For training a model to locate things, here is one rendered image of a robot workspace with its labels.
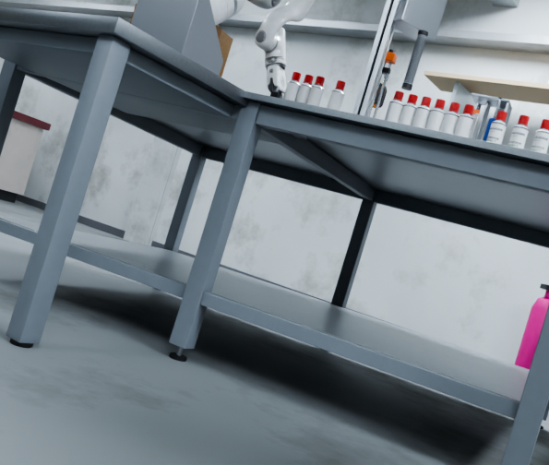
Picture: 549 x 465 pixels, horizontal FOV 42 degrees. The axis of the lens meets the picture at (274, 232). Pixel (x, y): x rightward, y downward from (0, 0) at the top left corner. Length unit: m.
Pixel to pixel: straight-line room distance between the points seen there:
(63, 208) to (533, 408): 1.24
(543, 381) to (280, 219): 4.79
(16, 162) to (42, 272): 6.51
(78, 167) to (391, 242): 4.33
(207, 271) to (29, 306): 0.57
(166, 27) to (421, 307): 3.94
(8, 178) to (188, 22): 6.25
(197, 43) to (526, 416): 1.36
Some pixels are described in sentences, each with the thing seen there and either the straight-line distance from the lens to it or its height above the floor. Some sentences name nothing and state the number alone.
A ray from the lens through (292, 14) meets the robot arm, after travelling 2.88.
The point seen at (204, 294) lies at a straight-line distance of 2.14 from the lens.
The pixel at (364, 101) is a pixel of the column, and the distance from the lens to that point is 2.54.
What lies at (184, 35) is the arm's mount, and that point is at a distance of 2.16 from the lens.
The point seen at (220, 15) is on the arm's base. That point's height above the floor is 1.06.
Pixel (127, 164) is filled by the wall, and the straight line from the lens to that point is 7.88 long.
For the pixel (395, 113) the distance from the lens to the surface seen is 2.65.
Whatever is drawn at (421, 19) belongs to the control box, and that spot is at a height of 1.32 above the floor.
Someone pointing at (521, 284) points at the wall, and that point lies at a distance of 5.50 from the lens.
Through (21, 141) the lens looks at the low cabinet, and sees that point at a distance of 8.29.
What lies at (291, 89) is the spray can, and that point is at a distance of 2.81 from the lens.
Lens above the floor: 0.42
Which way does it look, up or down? 1 degrees up
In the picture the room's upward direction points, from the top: 17 degrees clockwise
